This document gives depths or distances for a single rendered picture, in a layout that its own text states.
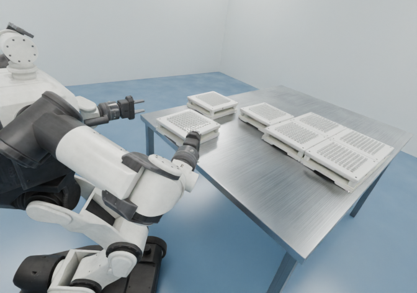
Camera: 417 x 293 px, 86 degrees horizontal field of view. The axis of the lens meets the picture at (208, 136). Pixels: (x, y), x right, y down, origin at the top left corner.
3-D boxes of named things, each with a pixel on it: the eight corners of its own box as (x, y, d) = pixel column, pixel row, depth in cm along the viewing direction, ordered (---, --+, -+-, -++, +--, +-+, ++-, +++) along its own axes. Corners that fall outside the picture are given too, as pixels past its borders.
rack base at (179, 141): (189, 118, 137) (189, 115, 136) (219, 135, 124) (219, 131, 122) (156, 130, 121) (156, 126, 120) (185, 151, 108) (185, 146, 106)
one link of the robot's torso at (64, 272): (49, 303, 103) (42, 288, 96) (72, 260, 120) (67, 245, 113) (96, 305, 104) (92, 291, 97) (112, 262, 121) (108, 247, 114)
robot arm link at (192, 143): (183, 128, 87) (172, 144, 77) (206, 133, 86) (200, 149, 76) (181, 154, 94) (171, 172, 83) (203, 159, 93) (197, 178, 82)
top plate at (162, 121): (190, 111, 135) (190, 108, 134) (220, 127, 121) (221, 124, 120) (155, 121, 119) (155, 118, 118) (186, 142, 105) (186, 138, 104)
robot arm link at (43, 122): (35, 164, 41) (-16, 128, 43) (61, 178, 49) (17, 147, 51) (82, 118, 46) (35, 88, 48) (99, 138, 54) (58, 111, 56)
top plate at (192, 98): (213, 93, 166) (213, 90, 165) (237, 105, 152) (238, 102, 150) (187, 99, 151) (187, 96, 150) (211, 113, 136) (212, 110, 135)
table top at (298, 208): (280, 88, 226) (281, 84, 225) (411, 138, 158) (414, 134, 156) (140, 119, 137) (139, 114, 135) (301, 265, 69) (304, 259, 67)
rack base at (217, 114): (212, 99, 169) (212, 96, 167) (236, 112, 154) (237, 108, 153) (186, 105, 153) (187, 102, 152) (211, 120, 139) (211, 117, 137)
